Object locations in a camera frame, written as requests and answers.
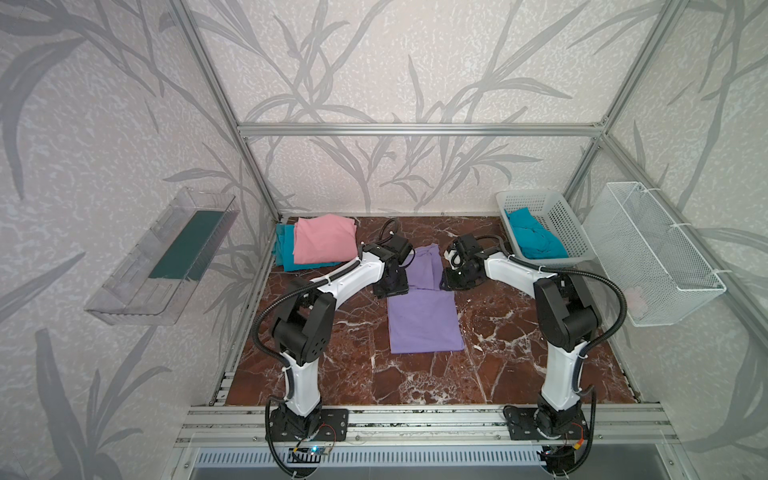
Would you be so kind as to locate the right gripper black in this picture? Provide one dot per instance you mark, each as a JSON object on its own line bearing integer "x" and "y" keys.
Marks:
{"x": 455, "y": 278}

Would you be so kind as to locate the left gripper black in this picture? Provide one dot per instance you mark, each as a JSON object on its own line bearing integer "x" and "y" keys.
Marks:
{"x": 391, "y": 282}

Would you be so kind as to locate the purple t-shirt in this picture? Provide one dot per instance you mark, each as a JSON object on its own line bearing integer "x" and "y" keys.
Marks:
{"x": 425, "y": 319}

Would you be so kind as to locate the grey plastic laundry basket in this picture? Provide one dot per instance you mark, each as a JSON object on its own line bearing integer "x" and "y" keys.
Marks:
{"x": 554, "y": 213}

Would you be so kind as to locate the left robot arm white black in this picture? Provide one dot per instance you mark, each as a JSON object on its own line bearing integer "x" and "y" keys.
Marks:
{"x": 304, "y": 320}

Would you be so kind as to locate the teal t-shirt in basket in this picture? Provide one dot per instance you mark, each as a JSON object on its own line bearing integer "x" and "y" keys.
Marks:
{"x": 533, "y": 239}

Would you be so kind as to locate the pink folded t-shirt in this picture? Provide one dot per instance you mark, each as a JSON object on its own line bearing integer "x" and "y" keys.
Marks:
{"x": 325, "y": 239}

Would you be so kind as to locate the teal folded t-shirt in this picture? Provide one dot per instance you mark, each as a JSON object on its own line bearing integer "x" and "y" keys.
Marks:
{"x": 284, "y": 251}

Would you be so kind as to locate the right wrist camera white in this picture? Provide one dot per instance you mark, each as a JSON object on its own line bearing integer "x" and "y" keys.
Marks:
{"x": 454, "y": 258}

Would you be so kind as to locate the aluminium frame horizontal bar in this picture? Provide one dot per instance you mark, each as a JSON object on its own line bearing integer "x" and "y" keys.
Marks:
{"x": 248, "y": 130}

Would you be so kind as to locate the white wire mesh basket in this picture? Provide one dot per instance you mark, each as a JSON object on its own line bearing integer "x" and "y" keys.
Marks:
{"x": 642, "y": 249}

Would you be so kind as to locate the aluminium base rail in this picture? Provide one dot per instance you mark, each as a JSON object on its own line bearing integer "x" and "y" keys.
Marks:
{"x": 402, "y": 425}

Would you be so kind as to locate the clear acrylic wall tray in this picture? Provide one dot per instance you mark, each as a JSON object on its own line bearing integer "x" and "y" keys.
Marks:
{"x": 155, "y": 281}

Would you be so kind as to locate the aluminium frame post right rear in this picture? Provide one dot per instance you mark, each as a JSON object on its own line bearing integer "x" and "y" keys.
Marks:
{"x": 669, "y": 15}

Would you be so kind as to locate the aluminium frame post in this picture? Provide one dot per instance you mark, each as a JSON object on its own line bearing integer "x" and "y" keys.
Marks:
{"x": 669, "y": 15}
{"x": 184, "y": 18}

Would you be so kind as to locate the aluminium frame post left rear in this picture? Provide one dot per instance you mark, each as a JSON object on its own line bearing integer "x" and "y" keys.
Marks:
{"x": 184, "y": 18}

